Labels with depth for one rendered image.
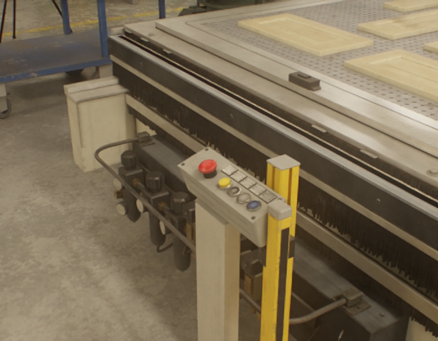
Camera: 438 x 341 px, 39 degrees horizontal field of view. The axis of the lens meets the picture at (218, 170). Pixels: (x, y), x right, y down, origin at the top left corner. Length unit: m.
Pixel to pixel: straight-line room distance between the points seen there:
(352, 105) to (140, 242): 1.28
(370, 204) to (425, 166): 0.15
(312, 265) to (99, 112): 1.24
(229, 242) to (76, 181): 2.00
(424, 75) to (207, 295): 1.00
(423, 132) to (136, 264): 1.38
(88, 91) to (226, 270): 1.43
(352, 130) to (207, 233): 0.53
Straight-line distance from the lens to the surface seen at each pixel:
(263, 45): 2.33
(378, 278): 1.60
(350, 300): 1.58
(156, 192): 2.19
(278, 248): 1.19
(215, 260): 1.38
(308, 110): 1.81
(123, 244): 2.73
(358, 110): 1.76
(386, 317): 1.60
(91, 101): 2.58
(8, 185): 3.32
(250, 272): 1.70
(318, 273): 1.70
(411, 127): 1.69
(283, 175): 1.21
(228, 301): 1.43
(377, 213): 1.54
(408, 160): 1.57
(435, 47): 2.36
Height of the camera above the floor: 1.52
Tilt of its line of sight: 27 degrees down
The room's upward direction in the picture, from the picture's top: straight up
